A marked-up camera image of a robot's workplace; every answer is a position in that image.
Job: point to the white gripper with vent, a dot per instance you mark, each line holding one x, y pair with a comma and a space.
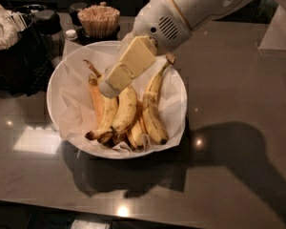
160, 23

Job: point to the small white-capped bottle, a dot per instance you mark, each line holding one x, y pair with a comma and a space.
72, 36

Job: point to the white napkin packets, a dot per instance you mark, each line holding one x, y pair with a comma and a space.
11, 24

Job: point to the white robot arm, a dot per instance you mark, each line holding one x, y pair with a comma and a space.
198, 12

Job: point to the white round bowl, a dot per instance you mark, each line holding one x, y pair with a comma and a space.
70, 143

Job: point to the black lidded jar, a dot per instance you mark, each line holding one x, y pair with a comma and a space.
47, 22

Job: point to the black condiment caddy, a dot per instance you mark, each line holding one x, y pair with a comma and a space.
25, 67

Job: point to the white paper bowl liner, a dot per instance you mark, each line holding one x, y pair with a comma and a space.
76, 112

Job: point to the black stirrer holder cup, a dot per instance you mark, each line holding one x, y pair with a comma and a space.
84, 39

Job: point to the bundle of wooden stirrers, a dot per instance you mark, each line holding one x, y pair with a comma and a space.
99, 21

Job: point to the orange banana at left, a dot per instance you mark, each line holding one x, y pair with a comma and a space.
96, 99

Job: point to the spotted yellow banana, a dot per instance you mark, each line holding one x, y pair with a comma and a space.
153, 123
126, 110
104, 132

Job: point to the dark round lid jar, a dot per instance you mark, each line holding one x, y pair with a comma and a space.
74, 9

